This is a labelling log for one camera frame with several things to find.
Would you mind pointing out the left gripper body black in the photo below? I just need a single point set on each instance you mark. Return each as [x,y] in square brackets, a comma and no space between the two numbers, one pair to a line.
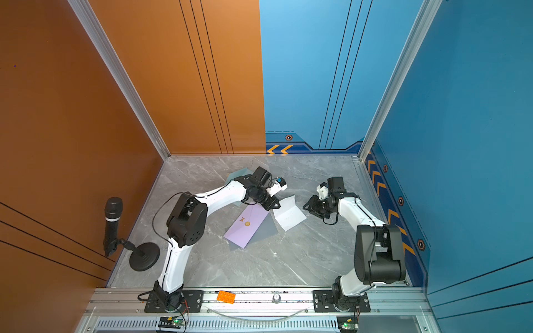
[269,202]

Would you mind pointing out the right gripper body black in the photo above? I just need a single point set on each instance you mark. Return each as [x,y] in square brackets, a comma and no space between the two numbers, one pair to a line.
[320,207]

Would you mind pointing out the plain white paper sheet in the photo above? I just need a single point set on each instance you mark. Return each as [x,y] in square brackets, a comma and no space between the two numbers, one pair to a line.
[288,215]

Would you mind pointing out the grey envelope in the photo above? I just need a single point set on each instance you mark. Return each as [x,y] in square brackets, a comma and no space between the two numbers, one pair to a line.
[267,229]

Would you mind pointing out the purple envelope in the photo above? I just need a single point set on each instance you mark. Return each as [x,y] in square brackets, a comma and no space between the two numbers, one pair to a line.
[238,233]

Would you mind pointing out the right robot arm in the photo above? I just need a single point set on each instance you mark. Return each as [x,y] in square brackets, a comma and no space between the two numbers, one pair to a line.
[379,256]

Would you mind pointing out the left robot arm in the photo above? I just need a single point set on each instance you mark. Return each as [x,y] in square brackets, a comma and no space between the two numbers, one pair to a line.
[186,225]

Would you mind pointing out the teal envelope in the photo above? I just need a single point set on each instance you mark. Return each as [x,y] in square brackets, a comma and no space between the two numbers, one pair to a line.
[237,175]

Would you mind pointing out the orange lego brick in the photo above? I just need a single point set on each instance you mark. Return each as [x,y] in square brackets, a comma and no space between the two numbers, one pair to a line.
[226,297]

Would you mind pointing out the right green circuit board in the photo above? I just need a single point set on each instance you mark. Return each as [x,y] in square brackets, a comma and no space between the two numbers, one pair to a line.
[347,324]

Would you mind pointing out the green circuit board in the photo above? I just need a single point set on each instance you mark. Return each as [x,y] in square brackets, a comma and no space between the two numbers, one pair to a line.
[172,324]
[347,324]

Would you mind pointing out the black microphone on stand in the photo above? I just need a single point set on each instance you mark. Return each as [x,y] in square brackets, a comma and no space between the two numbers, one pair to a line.
[142,257]

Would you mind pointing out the left green circuit board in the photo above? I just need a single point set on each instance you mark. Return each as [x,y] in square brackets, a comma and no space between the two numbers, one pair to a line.
[172,324]

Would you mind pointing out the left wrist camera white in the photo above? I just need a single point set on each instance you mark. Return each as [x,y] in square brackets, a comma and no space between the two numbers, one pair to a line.
[277,185]

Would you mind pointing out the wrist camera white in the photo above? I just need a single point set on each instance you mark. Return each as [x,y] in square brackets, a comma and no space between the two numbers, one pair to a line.
[322,191]
[277,185]

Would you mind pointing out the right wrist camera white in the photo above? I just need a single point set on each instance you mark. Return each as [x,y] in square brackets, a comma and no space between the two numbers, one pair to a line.
[322,191]

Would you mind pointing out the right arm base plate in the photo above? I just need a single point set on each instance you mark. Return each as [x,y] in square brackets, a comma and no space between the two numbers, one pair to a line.
[325,301]

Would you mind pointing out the silver knob on rail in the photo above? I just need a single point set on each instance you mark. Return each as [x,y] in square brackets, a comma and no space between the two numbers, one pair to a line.
[276,299]

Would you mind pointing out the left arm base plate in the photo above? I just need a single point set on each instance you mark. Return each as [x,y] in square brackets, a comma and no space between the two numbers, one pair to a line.
[178,302]

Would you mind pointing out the aluminium front rail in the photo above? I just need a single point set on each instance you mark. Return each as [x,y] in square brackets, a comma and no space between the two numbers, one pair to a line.
[257,301]

